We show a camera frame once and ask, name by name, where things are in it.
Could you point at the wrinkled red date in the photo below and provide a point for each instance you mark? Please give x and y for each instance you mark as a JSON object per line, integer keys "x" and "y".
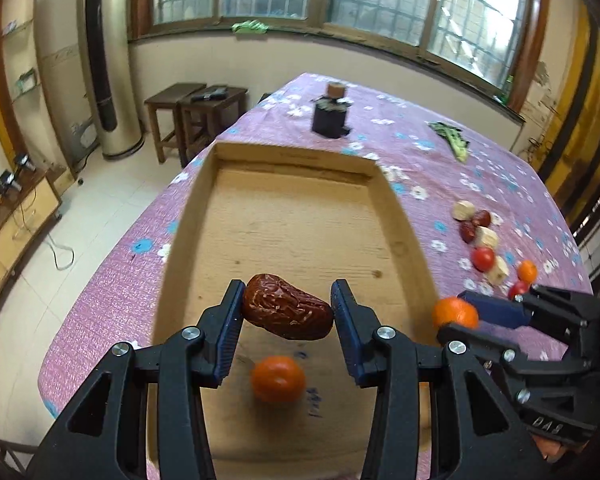
{"x": 482, "y": 218}
{"x": 467, "y": 232}
{"x": 285, "y": 305}

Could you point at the small orange mandarin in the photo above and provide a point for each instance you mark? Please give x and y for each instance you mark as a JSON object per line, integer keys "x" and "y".
{"x": 527, "y": 271}

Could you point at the black jar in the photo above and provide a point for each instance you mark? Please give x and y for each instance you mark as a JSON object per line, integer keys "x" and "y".
{"x": 330, "y": 120}

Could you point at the dark wooden stool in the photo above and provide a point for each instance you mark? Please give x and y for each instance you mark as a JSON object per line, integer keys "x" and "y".
{"x": 172, "y": 95}
{"x": 230, "y": 102}

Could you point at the beige cylindrical food chunk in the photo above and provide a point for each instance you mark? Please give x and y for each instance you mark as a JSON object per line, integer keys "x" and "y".
{"x": 463, "y": 210}
{"x": 486, "y": 238}
{"x": 498, "y": 270}

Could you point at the golden standing air conditioner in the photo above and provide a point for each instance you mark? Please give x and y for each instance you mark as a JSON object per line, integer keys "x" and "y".
{"x": 122, "y": 110}

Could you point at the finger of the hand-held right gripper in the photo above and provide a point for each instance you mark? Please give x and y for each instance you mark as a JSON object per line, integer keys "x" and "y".
{"x": 500, "y": 310}
{"x": 505, "y": 355}

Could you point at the green bottle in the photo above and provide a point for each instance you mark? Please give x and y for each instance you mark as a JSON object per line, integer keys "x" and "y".
{"x": 508, "y": 87}

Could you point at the green cloth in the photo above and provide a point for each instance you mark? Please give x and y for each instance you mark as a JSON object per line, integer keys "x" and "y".
{"x": 250, "y": 26}

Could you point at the black power adapter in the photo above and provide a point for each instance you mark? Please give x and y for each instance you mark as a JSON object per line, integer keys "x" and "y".
{"x": 5, "y": 182}
{"x": 22, "y": 161}

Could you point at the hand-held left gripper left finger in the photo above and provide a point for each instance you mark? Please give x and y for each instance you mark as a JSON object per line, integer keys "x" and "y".
{"x": 230, "y": 332}

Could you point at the red cherry tomato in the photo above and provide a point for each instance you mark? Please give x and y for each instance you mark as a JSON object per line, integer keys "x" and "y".
{"x": 482, "y": 258}
{"x": 518, "y": 290}

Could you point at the cardboard box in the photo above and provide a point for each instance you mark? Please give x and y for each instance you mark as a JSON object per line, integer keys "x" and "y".
{"x": 290, "y": 220}

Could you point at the purple floral tablecloth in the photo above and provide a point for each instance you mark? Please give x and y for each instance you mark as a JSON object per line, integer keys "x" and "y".
{"x": 405, "y": 125}

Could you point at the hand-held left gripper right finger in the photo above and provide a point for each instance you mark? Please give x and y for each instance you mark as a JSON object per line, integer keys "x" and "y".
{"x": 342, "y": 332}

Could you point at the black remote control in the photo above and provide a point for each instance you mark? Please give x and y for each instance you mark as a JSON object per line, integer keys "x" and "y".
{"x": 211, "y": 93}

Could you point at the green bok choy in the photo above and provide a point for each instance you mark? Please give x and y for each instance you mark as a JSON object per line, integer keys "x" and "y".
{"x": 452, "y": 137}

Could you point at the brown cork stopper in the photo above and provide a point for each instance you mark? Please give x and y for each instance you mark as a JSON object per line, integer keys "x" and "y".
{"x": 337, "y": 90}

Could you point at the wooden tv cabinet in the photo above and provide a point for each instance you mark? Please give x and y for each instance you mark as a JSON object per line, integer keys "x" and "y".
{"x": 25, "y": 220}

